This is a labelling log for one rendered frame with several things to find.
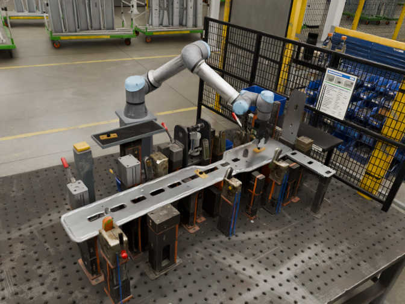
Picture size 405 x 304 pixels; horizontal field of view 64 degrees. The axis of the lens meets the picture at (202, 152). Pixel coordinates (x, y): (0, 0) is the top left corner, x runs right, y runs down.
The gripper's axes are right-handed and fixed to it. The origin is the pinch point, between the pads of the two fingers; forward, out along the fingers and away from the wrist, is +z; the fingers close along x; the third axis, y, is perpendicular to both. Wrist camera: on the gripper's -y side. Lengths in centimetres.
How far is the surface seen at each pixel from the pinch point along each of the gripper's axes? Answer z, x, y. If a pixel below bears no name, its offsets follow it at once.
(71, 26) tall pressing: 64, -669, -132
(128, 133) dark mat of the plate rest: -14, -33, 70
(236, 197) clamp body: 5.6, 21.9, 41.0
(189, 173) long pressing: 2, -4, 51
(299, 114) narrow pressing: -17.4, 4.9, -26.7
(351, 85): -36, 19, -55
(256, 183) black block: 7.2, 18.4, 21.8
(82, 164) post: -6, -30, 97
